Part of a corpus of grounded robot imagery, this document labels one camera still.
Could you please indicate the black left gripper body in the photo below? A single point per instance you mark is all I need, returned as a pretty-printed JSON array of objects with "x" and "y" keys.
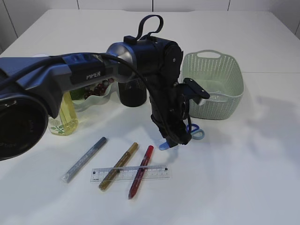
[{"x": 166, "y": 113}]

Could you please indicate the blue scissors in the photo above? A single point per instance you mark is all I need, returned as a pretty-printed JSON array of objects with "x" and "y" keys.
[{"x": 196, "y": 132}]

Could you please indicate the clear plastic sheet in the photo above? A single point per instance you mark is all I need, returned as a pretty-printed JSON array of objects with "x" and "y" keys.
[{"x": 218, "y": 97}]

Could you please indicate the purple artificial grape bunch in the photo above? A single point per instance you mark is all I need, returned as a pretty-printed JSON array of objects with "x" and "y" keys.
[{"x": 99, "y": 89}]

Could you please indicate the yellow tea bottle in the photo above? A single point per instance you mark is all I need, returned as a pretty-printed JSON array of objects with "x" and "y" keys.
[{"x": 66, "y": 122}]

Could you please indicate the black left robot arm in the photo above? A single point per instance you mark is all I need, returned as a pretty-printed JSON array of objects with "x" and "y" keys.
[{"x": 31, "y": 88}]

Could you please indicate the black mesh pen holder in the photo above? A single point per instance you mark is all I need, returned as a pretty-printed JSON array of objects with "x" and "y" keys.
[{"x": 132, "y": 93}]

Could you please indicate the clear plastic ruler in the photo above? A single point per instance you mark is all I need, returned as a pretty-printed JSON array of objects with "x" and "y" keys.
[{"x": 129, "y": 173}]

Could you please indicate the green woven plastic basket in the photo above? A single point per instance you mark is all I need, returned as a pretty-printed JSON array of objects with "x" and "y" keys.
[{"x": 215, "y": 72}]

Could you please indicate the gold glitter pen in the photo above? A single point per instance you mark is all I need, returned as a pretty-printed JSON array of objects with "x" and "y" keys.
[{"x": 121, "y": 163}]

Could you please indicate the red glitter pen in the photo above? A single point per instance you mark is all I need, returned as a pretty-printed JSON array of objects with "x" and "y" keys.
[{"x": 140, "y": 172}]

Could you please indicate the silver glitter pen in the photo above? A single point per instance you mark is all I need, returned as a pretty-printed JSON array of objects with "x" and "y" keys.
[{"x": 76, "y": 167}]

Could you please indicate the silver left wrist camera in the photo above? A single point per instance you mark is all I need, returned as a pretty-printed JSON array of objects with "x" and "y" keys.
[{"x": 191, "y": 90}]

